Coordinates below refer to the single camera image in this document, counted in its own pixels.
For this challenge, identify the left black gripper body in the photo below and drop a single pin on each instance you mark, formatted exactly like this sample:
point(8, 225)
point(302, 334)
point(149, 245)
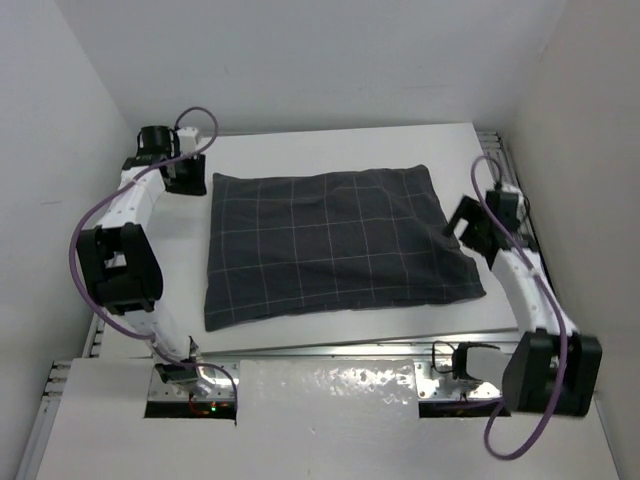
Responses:
point(187, 176)

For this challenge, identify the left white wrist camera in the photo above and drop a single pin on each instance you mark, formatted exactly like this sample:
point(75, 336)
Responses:
point(189, 139)

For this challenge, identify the dark plaid pillowcase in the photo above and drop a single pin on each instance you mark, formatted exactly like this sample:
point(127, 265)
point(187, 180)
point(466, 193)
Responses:
point(352, 240)

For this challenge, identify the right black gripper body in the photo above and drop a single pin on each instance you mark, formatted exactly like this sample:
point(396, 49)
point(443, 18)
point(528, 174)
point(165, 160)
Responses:
point(468, 210)

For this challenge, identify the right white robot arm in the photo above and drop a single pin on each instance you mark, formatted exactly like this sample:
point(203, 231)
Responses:
point(551, 352)

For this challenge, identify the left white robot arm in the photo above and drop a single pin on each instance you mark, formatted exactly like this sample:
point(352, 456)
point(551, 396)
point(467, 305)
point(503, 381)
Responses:
point(120, 270)

